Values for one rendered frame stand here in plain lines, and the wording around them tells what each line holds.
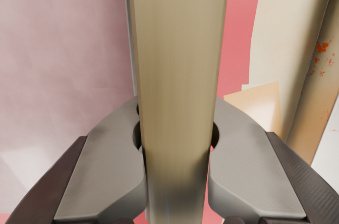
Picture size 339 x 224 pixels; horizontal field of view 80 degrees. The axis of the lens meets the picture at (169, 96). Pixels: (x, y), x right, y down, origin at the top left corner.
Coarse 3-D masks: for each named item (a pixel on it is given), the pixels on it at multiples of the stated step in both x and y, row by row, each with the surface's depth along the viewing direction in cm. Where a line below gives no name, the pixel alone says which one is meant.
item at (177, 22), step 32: (160, 0) 6; (192, 0) 6; (224, 0) 6; (160, 32) 6; (192, 32) 6; (160, 64) 7; (192, 64) 7; (160, 96) 7; (192, 96) 7; (160, 128) 8; (192, 128) 8; (160, 160) 8; (192, 160) 8; (160, 192) 9; (192, 192) 9
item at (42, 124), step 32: (0, 96) 18; (32, 96) 18; (64, 96) 18; (96, 96) 18; (128, 96) 18; (0, 128) 20; (32, 128) 20; (64, 128) 20; (0, 160) 22; (32, 160) 22; (0, 192) 24
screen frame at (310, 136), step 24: (336, 0) 14; (336, 24) 14; (336, 48) 14; (312, 72) 17; (336, 72) 14; (312, 96) 17; (336, 96) 14; (312, 120) 17; (336, 120) 15; (288, 144) 20; (312, 144) 17; (336, 144) 16; (336, 168) 17
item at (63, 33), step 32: (0, 0) 15; (32, 0) 15; (64, 0) 15; (96, 0) 15; (256, 0) 15; (0, 32) 16; (32, 32) 16; (64, 32) 16; (96, 32) 16; (224, 32) 16; (0, 64) 17; (32, 64) 17; (64, 64) 17; (96, 64) 17; (128, 64) 17; (224, 64) 17
